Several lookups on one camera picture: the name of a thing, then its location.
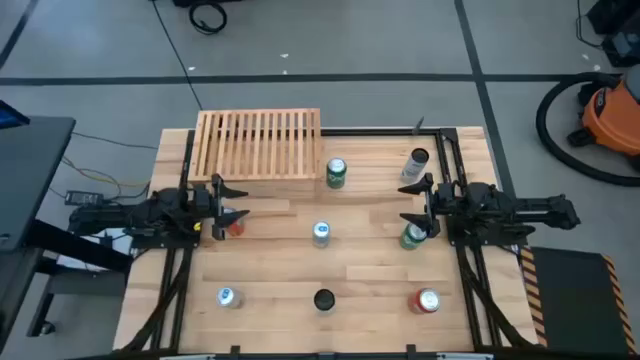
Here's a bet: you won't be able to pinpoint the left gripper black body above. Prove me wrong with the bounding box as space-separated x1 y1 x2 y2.
188 173 227 242

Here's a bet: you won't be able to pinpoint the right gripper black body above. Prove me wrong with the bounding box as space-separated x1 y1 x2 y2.
422 172 464 240

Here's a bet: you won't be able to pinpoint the orange Fanta can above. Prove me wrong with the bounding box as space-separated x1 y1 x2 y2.
223 207 247 238

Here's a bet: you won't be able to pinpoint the tall silver Celsius can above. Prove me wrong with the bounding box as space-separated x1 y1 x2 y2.
399 147 431 185
312 287 337 314

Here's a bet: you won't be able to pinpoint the green Sprite can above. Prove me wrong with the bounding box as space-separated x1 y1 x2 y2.
325 156 349 191
398 222 429 252

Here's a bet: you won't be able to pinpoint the slim blue silver can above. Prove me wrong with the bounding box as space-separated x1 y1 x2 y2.
215 286 245 310
311 220 333 250

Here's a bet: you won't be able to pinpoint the wooden slatted shelf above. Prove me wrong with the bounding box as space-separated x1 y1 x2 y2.
187 107 323 184

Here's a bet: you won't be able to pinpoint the red soda can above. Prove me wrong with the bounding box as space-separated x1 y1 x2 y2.
406 287 443 316

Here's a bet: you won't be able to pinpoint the black power adapter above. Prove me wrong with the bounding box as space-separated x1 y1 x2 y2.
64 189 105 207

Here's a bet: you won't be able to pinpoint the orange shop vacuum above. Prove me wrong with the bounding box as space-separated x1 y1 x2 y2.
535 71 640 188
567 64 640 171

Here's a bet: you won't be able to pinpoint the black mat with hazard stripes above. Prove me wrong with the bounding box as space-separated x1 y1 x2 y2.
519 245 639 357

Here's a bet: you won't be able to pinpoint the black desk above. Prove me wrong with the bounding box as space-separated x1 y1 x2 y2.
0 115 135 351

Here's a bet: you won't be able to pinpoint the black floor box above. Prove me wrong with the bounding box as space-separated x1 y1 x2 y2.
172 0 244 8

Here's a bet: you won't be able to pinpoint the laptop screen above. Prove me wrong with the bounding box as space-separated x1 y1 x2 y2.
0 98 31 130

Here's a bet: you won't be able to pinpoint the black equipment cases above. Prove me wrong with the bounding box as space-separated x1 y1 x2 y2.
587 0 640 69

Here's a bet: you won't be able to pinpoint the yellow floor cable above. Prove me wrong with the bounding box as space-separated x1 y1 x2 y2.
61 156 151 191

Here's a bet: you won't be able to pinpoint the long black floor cable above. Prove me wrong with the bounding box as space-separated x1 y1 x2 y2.
151 0 204 111

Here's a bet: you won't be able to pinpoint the coiled black cable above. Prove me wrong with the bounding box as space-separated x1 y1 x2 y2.
188 1 229 37

